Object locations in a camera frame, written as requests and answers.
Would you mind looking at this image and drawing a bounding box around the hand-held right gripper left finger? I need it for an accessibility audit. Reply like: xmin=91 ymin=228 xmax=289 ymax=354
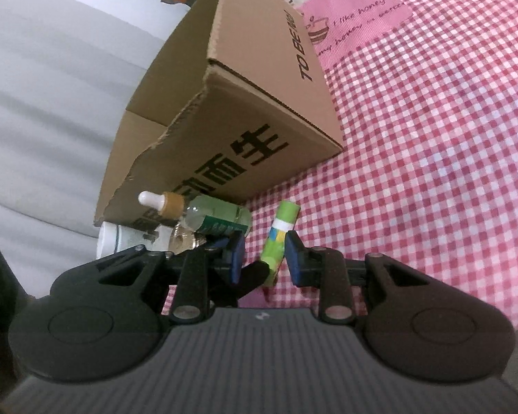
xmin=83 ymin=234 xmax=247 ymax=324

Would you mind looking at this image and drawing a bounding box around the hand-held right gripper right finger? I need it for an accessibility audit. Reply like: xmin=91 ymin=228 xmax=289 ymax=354
xmin=285 ymin=230 xmax=419 ymax=324

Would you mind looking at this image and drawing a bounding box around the black tube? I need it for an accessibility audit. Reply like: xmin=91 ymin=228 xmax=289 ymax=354
xmin=235 ymin=260 xmax=272 ymax=300

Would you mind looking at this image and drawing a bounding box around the green glue stick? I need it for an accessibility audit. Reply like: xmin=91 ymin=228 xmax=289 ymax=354
xmin=261 ymin=200 xmax=300 ymax=287

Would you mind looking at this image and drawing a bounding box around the green dropper bottle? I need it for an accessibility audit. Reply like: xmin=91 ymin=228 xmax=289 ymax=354
xmin=138 ymin=190 xmax=253 ymax=236

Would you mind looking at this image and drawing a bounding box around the white plastic bottle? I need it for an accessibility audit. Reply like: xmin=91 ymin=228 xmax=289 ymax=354
xmin=96 ymin=221 xmax=173 ymax=264

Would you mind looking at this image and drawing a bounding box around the brown cardboard box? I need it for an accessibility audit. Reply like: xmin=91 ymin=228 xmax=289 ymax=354
xmin=94 ymin=0 xmax=345 ymax=236

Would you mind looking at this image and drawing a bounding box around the white curtain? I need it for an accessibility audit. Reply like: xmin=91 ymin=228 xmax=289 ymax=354
xmin=0 ymin=0 xmax=227 ymax=251

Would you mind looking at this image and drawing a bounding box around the pink checkered bed sheet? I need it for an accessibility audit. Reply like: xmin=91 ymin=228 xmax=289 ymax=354
xmin=242 ymin=0 xmax=518 ymax=331

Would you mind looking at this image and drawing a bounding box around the pink printed cloth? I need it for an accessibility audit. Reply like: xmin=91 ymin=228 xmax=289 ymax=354
xmin=259 ymin=0 xmax=415 ymax=72

